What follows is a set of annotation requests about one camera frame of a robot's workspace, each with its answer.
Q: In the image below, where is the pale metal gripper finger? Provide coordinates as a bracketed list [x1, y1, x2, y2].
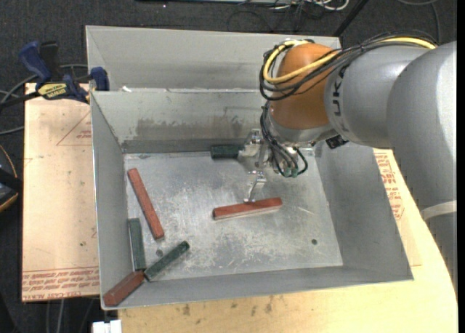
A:
[240, 129, 263, 159]
[243, 169, 267, 204]

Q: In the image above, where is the red-brown flat block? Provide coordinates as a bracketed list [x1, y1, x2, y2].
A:
[212, 197, 283, 221]
[126, 167, 166, 241]
[102, 270, 146, 307]

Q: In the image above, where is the dark green flat block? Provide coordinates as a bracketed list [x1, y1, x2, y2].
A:
[143, 240, 191, 282]
[127, 217, 147, 272]
[210, 144, 246, 160]

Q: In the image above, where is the grey metal bin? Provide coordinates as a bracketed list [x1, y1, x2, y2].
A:
[85, 25, 415, 311]

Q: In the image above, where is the brown cardboard board, red print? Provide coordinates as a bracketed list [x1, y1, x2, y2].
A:
[21, 82, 424, 303]

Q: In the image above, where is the black cylinder on white bracket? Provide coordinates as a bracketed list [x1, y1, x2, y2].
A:
[325, 135, 350, 150]

